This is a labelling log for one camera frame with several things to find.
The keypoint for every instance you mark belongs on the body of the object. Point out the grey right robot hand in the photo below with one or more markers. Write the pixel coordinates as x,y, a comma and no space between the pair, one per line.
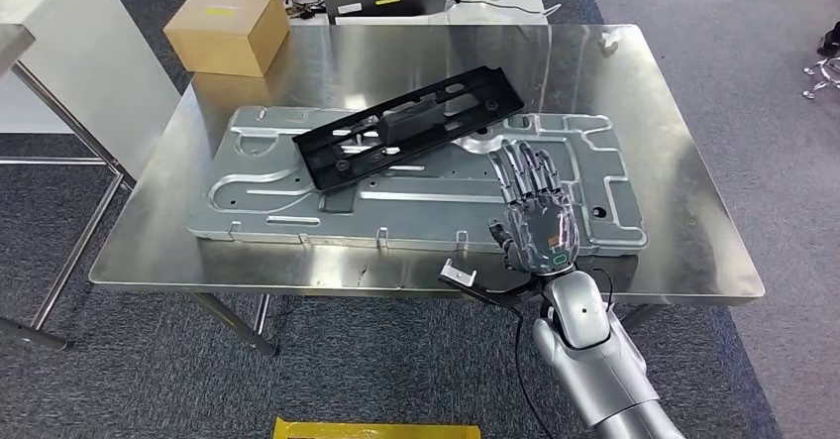
545,232

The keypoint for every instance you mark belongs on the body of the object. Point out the black plastic plate part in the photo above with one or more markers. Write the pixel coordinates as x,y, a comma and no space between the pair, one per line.
407,127

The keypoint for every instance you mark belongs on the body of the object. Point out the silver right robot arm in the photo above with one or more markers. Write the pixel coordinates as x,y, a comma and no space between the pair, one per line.
597,364

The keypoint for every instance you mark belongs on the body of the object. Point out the stainless steel workbench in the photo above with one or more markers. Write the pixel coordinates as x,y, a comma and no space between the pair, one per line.
656,127

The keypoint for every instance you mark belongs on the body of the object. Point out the stamped sheet metal panel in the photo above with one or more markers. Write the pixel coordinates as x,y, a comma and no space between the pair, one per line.
426,213

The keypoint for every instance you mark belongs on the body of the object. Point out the yellow floor tape square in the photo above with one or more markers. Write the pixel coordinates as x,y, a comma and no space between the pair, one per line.
374,429

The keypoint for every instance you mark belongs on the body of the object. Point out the chrome chair base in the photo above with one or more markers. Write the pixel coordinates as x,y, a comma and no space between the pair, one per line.
823,71

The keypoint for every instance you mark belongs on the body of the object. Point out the brown cardboard box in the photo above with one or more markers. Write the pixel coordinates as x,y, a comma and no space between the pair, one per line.
223,35

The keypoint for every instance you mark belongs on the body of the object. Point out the stainless steel table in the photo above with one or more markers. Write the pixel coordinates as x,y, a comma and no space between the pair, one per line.
72,245

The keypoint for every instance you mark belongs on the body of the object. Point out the white board panel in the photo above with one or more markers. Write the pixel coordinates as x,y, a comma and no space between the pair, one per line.
92,62

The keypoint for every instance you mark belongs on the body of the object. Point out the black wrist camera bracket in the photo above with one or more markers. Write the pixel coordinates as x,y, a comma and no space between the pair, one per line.
505,297

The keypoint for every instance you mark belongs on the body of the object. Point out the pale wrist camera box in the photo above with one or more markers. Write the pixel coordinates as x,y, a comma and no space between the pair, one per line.
458,273

